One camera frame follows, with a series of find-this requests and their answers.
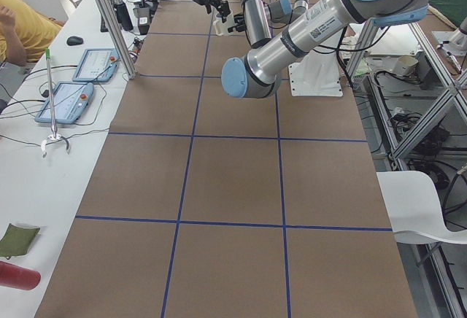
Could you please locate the white ribbed mug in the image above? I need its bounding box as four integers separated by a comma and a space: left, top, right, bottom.
213, 12, 236, 36

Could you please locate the black water bottle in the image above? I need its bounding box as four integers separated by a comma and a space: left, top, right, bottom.
112, 0, 134, 31

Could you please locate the far blue teach pendant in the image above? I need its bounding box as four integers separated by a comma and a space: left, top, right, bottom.
72, 48, 120, 82

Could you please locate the blue teach pendant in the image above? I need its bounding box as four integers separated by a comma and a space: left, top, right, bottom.
53, 82, 94, 125
72, 48, 120, 82

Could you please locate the black computer mouse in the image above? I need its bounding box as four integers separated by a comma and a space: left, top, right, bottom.
66, 36, 84, 46

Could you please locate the near blue teach pendant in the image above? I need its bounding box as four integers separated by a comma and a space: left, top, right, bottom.
53, 82, 94, 125

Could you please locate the person in yellow shirt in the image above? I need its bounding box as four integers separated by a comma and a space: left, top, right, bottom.
1, 0, 64, 66

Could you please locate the silver grabber stick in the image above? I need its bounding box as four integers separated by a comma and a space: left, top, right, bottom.
40, 48, 71, 158

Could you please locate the white chair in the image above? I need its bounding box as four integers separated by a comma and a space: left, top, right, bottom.
377, 171, 466, 244

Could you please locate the green cloth pouch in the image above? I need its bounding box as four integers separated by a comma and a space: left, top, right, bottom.
1, 223, 40, 259

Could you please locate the red cylinder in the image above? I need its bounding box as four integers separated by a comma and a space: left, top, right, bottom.
1, 262, 41, 290

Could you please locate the white camera stand pedestal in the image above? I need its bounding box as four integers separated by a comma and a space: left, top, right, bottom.
287, 0, 368, 98

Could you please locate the aluminium frame post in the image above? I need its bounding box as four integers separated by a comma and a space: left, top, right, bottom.
95, 0, 136, 80

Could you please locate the aluminium frame right side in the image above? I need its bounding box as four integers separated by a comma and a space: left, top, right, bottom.
348, 13, 466, 317

